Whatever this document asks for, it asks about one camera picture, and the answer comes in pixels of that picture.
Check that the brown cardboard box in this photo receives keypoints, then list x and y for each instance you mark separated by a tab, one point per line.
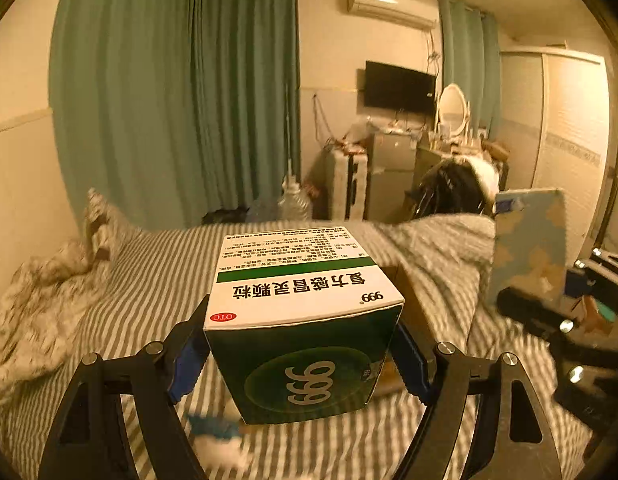
414	310

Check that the white oval mirror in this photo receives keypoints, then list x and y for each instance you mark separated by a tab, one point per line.
452	106

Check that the striped bed sheet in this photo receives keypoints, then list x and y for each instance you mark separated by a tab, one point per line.
139	290

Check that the grey small refrigerator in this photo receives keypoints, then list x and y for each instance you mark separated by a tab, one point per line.
393	175

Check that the black wall television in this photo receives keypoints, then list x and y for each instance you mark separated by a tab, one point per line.
400	87

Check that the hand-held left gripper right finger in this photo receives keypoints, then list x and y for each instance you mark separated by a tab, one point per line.
413	367

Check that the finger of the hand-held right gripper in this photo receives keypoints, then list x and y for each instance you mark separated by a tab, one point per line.
529	310

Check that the leaf-patterned quilt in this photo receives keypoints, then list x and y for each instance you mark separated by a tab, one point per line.
49	300

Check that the green and white medicine box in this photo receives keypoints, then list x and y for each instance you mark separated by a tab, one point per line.
299	310

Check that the blue cloud-patterned box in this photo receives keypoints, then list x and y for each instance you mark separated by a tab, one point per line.
531	240

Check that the white sliding wardrobe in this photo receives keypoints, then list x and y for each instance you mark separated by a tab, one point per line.
559	130

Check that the large clear water bottle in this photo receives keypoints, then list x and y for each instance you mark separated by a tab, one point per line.
294	200

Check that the wide green curtain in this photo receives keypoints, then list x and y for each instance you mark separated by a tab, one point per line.
154	90

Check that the blue and white crumpled wrapper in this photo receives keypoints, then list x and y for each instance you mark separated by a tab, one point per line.
219	435

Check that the narrow green curtain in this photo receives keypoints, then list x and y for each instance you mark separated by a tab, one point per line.
469	65

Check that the chair with black clothes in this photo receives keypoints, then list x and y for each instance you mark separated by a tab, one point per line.
451	187

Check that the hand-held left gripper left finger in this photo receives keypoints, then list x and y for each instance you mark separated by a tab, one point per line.
188	366

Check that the white air conditioner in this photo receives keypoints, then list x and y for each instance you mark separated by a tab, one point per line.
391	5

